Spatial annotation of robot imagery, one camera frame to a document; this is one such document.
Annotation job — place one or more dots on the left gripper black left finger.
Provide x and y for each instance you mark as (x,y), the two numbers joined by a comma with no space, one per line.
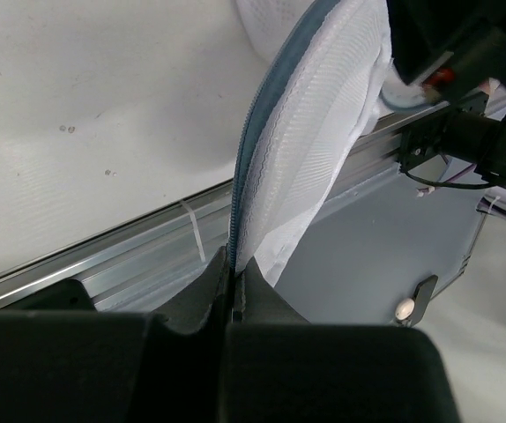
(89,366)

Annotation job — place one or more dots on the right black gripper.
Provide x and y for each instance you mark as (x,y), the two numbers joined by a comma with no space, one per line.
(448,49)

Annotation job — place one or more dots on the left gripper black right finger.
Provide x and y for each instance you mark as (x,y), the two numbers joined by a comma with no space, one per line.
(278,368)

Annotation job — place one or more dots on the grey-trimmed white mesh laundry bag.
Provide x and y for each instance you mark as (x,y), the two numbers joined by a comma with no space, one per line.
(330,75)

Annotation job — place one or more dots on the black door latch with knob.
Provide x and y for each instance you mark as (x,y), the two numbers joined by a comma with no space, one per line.
(410,311)

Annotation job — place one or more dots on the aluminium mounting rail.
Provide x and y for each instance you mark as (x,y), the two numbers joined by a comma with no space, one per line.
(147,257)

